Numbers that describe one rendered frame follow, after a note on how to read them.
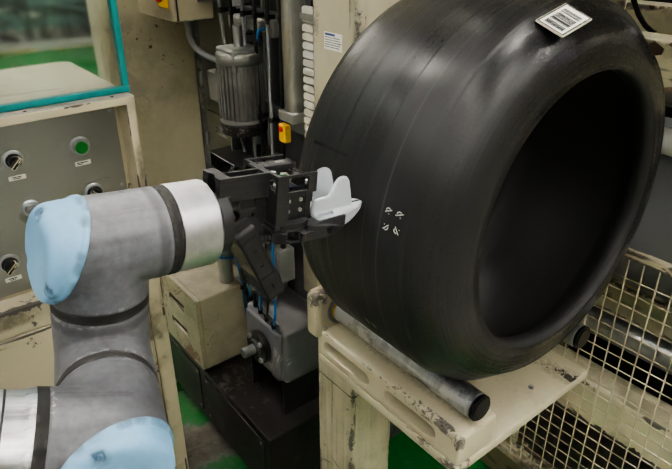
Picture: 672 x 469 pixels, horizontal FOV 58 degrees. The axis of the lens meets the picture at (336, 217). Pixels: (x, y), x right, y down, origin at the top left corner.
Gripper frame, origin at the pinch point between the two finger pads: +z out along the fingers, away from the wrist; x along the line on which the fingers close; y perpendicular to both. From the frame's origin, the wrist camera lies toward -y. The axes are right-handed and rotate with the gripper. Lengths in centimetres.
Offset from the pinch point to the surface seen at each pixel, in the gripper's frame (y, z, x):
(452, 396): -31.7, 18.5, -7.5
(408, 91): 14.8, 6.1, -1.3
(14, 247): -27, -26, 66
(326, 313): -32.5, 17.4, 22.8
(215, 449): -122, 30, 86
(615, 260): -13, 49, -13
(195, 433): -122, 28, 97
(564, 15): 25.1, 21.6, -10.3
